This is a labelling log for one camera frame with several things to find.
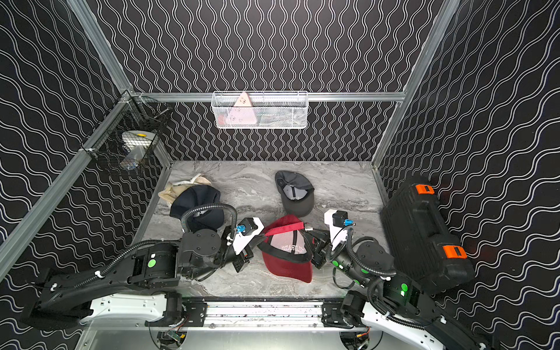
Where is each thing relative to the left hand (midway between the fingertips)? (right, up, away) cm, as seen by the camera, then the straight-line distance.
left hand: (264, 232), depth 57 cm
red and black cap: (+6, -9, +15) cm, 19 cm away
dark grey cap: (+12, +9, +49) cm, 52 cm away
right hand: (+10, +1, +2) cm, 11 cm away
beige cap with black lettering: (-41, +10, +35) cm, 55 cm away
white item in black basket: (-50, +28, +25) cm, 62 cm away
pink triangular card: (-12, +43, +33) cm, 55 cm away
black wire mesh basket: (-58, +44, +39) cm, 83 cm away
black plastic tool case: (+49, -6, +11) cm, 51 cm away
